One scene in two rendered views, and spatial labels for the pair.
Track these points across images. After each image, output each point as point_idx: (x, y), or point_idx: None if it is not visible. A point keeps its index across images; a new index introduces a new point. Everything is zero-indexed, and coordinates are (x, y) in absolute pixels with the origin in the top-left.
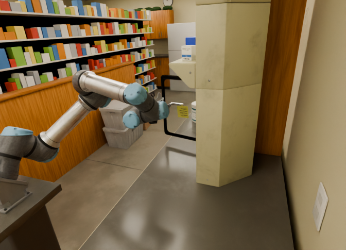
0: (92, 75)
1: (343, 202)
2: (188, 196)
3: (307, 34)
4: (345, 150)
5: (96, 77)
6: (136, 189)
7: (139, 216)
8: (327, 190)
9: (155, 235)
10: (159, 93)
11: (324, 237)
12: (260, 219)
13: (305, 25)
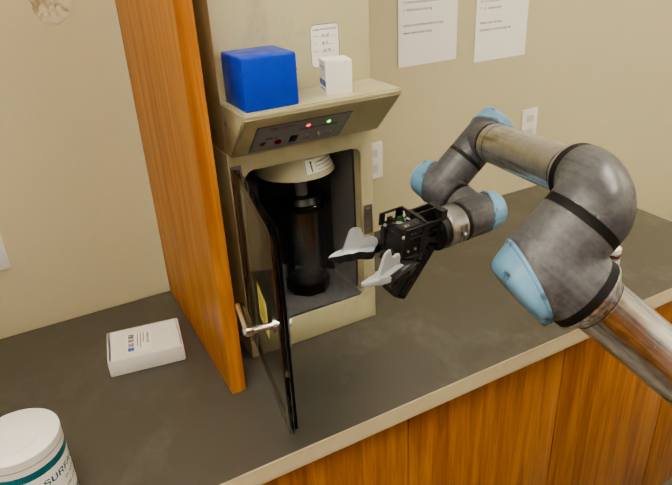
0: (566, 145)
1: (399, 120)
2: (413, 304)
3: (109, 39)
4: None
5: (557, 141)
6: (490, 351)
7: (509, 313)
8: (374, 139)
9: (499, 287)
10: (353, 228)
11: (391, 168)
12: None
13: (56, 25)
